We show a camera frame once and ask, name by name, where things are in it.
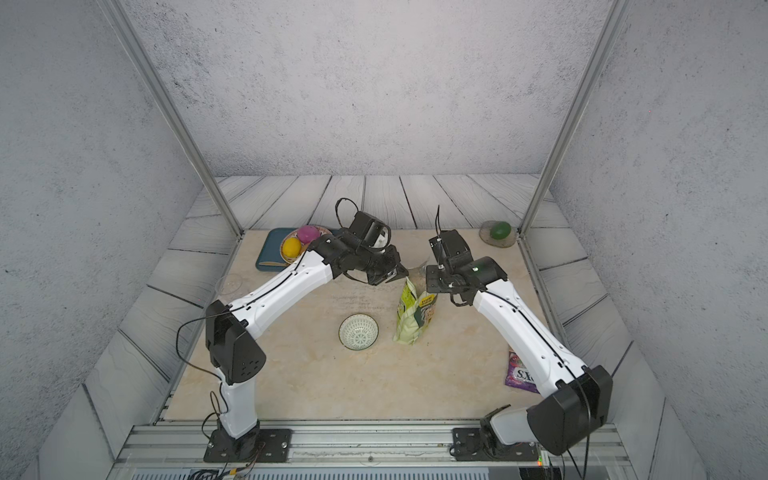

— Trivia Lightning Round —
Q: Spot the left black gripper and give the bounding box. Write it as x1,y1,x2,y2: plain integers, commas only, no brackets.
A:
354,243,412,285

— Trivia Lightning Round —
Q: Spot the green oats bag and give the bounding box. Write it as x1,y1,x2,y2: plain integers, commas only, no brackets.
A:
393,278,438,345

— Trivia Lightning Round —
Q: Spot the white patterned breakfast bowl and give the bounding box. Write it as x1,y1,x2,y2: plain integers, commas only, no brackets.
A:
338,314,379,351

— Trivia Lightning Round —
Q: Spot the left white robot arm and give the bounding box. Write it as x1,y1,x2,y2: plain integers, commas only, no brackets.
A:
205,232,408,439

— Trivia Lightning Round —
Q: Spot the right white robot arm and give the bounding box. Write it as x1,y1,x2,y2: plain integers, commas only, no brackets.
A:
426,257,613,455

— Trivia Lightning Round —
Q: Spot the green avocado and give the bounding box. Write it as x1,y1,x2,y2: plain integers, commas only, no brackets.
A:
489,221,512,241

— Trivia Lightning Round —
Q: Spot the pink fruit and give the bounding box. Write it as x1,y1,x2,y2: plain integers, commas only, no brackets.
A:
296,225,322,245

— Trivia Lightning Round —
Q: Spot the patterned fruit plate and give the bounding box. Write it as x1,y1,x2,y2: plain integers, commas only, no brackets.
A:
279,225,331,264

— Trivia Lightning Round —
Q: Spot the yellow lemon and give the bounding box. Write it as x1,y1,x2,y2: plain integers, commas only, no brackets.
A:
280,236,303,262

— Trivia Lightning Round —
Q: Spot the purple candy bag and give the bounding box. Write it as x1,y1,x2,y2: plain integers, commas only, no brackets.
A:
505,350,539,393

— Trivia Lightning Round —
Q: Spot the teal tray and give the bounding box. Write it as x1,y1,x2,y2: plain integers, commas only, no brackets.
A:
255,228,294,272

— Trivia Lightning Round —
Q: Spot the clear glass cup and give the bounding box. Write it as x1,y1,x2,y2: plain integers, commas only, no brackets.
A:
215,274,243,297

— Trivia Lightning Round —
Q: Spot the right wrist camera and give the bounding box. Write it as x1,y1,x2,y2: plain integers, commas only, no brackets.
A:
429,230,474,273

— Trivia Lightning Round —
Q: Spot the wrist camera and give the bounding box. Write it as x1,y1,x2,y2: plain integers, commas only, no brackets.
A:
429,230,474,273
348,211,391,250

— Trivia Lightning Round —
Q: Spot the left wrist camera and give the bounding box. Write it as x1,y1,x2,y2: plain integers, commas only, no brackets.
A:
348,211,391,250

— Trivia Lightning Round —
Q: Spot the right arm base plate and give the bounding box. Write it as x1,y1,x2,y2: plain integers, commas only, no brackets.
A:
449,427,540,462

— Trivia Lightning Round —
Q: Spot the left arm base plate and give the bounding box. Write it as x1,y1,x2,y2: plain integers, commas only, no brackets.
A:
203,428,292,464

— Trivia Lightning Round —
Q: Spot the right metal frame post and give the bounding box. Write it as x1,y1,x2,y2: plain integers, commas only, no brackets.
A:
518,0,631,236

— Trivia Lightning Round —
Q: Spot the metal frame post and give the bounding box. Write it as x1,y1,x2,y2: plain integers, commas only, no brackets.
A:
98,0,244,239
518,0,631,236

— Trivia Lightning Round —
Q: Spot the aluminium front rail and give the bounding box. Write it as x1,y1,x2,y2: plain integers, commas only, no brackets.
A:
109,419,636,479

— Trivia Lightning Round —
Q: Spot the left metal frame post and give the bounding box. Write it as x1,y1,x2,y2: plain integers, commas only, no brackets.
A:
98,0,244,239

